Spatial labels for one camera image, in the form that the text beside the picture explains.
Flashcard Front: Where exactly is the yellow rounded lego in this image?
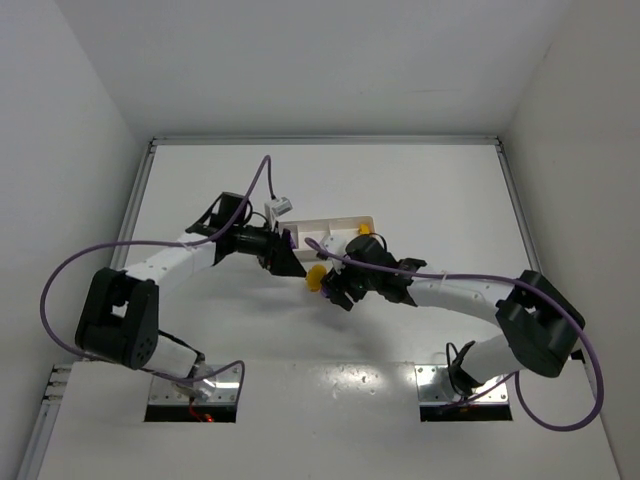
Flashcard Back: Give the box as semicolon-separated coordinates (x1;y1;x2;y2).
305;264;327;292

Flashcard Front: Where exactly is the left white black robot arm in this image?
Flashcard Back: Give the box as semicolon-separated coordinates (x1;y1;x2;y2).
75;192;306;379

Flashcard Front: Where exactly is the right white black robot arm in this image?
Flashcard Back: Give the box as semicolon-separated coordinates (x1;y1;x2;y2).
318;234;585;397

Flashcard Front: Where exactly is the white three-compartment tray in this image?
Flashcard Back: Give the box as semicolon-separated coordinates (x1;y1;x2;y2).
278;216;375;262

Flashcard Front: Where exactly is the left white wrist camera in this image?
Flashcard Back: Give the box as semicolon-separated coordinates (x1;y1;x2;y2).
264;197;293;226

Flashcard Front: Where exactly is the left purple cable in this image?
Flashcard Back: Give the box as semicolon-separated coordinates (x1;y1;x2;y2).
39;154;279;396

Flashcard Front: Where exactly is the purple cable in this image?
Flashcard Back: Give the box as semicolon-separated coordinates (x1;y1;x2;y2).
39;154;279;396
305;237;605;430

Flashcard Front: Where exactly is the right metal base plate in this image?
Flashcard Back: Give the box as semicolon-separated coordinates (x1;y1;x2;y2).
414;364;509;408

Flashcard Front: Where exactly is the metal base plate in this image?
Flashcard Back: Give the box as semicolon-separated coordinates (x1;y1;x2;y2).
148;363;244;407
414;364;509;408

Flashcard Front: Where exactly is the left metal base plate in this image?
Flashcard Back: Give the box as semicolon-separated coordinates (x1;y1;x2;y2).
148;363;244;407

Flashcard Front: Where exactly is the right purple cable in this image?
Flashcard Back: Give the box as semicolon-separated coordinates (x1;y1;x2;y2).
305;237;605;430

